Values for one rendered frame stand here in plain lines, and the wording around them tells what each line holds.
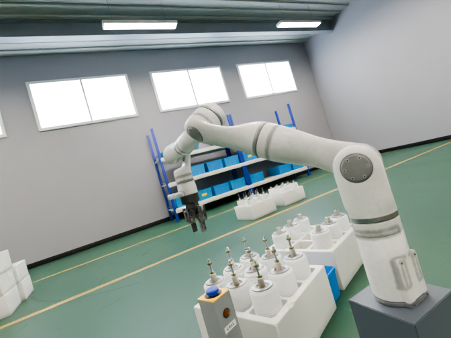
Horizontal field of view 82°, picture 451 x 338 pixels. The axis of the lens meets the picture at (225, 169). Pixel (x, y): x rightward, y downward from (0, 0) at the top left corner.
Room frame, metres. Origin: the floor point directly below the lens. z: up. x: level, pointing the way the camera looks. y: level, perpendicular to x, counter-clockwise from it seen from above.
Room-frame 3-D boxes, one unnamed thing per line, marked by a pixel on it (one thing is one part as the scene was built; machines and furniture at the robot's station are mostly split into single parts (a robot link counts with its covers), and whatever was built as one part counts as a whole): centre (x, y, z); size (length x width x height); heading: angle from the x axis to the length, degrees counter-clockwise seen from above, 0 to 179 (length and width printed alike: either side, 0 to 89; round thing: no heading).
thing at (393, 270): (0.55, -0.27, 0.39); 0.09 x 0.09 x 0.17; 26
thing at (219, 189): (5.84, 0.30, 0.36); 0.50 x 0.38 x 0.21; 27
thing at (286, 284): (0.96, -0.09, 0.16); 0.10 x 0.10 x 0.18
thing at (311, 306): (1.04, 0.00, 0.09); 0.39 x 0.39 x 0.18; 48
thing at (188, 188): (1.02, 0.18, 0.64); 0.11 x 0.09 x 0.06; 129
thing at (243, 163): (6.17, -0.30, 0.97); 3.68 x 0.64 x 1.94; 116
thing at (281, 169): (6.60, -1.32, 0.36); 0.50 x 0.38 x 0.21; 25
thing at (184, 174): (1.04, 0.16, 0.74); 0.09 x 0.07 x 0.15; 120
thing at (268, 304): (0.87, -0.01, 0.16); 0.10 x 0.10 x 0.18
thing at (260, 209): (3.47, -0.23, 0.09); 0.39 x 0.39 x 0.18; 32
